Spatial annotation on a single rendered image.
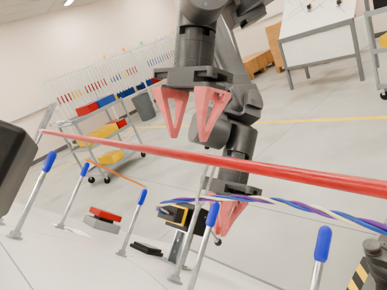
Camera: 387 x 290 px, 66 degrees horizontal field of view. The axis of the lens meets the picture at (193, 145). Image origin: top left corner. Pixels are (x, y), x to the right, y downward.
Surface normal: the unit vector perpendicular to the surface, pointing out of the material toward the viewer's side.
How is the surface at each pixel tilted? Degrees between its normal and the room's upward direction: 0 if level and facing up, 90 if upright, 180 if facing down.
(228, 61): 58
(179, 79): 64
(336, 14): 50
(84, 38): 90
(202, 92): 85
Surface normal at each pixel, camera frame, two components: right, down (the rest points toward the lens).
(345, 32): -0.71, 0.47
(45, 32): 0.62, 0.03
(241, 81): 0.36, -0.36
